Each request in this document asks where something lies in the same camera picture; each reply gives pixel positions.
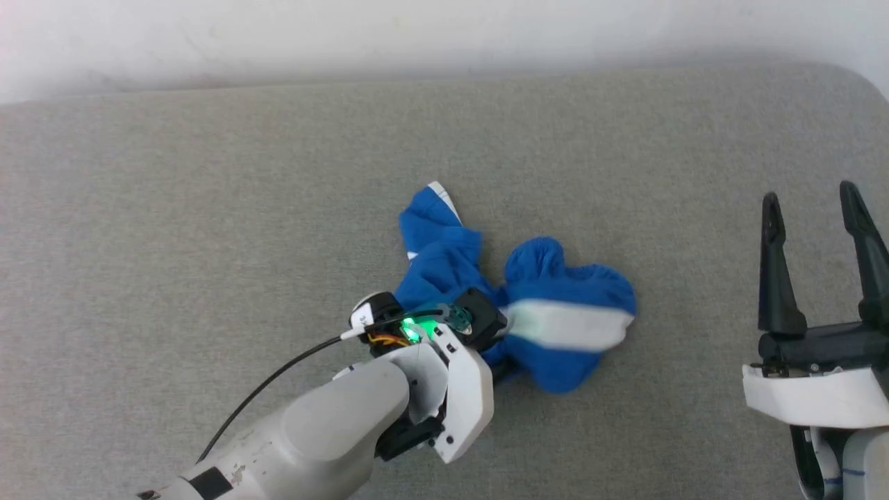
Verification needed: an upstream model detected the grey fabric sofa cushion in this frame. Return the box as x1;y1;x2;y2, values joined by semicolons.
0;61;889;500

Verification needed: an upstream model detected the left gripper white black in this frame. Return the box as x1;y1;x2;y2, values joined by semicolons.
333;292;495;465

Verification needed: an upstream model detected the blue garment with white band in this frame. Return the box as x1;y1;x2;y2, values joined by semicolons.
397;181;638;394

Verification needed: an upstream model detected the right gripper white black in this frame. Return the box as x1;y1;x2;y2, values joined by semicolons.
742;180;889;429

